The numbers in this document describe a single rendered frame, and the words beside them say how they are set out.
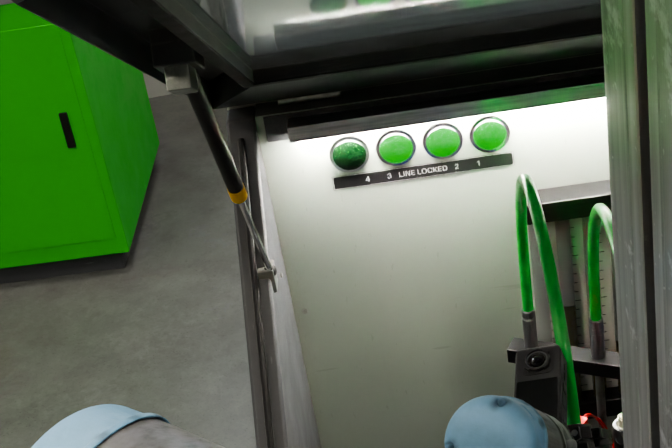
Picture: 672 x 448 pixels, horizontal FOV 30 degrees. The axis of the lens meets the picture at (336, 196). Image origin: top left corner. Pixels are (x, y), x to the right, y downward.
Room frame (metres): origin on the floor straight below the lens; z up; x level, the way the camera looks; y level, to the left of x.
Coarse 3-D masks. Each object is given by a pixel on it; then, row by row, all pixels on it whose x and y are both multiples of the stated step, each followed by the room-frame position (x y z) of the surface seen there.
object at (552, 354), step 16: (528, 352) 0.97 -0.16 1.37; (544, 352) 0.97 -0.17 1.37; (560, 352) 0.96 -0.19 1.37; (528, 368) 0.95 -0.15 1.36; (544, 368) 0.95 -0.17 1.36; (560, 368) 0.94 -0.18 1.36; (528, 384) 0.94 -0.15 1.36; (544, 384) 0.93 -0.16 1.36; (560, 384) 0.93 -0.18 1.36; (528, 400) 0.92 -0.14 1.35; (544, 400) 0.91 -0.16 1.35; (560, 400) 0.91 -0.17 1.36; (560, 416) 0.89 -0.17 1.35
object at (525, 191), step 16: (528, 176) 1.21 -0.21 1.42; (528, 192) 1.17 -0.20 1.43; (544, 224) 1.11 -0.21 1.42; (544, 240) 1.09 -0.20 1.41; (528, 256) 1.33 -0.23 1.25; (544, 256) 1.08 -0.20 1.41; (528, 272) 1.33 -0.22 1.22; (544, 272) 1.06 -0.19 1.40; (528, 288) 1.33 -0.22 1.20; (528, 304) 1.33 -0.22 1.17; (560, 304) 1.03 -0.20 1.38; (560, 320) 1.02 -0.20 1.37; (560, 336) 1.01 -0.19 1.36; (576, 400) 0.97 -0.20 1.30; (576, 416) 0.96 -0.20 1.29
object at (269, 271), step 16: (192, 96) 1.14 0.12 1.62; (208, 112) 1.15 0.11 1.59; (208, 128) 1.16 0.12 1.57; (208, 144) 1.18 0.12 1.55; (224, 144) 1.18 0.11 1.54; (224, 160) 1.19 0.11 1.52; (224, 176) 1.20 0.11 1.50; (240, 192) 1.21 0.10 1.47; (240, 208) 1.23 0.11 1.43; (256, 240) 1.26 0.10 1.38; (272, 272) 1.29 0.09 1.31
